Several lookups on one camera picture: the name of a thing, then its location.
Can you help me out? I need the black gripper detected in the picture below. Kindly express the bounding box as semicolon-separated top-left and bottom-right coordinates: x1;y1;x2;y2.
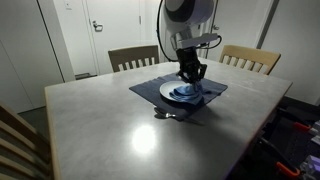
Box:
175;46;208;84

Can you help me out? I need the blue microfibre towel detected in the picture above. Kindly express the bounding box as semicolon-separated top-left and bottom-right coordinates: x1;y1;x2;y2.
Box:
168;81;213;105

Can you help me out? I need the white round plate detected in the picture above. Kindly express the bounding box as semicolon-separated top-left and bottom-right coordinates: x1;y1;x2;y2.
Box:
159;79;204;105

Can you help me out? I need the dark blue cloth placemat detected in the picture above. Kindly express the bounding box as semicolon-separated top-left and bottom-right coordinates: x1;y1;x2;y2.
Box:
128;72;229;118

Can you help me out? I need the silver metal spoon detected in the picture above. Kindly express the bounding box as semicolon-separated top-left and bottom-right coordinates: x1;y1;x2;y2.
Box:
153;107;205;127

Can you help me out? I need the wooden slat-back chair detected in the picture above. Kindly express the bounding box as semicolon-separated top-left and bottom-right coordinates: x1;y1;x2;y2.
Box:
218;44;282;76
107;44;161;73
0;102;54;180

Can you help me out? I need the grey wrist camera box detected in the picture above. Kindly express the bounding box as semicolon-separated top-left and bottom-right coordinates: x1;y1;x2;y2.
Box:
178;32;219;49

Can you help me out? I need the thin black camera cable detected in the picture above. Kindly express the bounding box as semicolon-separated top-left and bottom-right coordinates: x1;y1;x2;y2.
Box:
199;34;223;50

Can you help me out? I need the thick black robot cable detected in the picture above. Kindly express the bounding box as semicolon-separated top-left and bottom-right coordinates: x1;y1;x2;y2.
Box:
155;0;179;63

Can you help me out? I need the white door with lever handle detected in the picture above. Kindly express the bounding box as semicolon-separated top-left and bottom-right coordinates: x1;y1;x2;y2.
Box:
82;0;143;76

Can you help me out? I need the orange handled black clamp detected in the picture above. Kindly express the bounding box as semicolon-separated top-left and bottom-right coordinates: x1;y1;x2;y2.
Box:
275;161;301;178
292;121;313;134

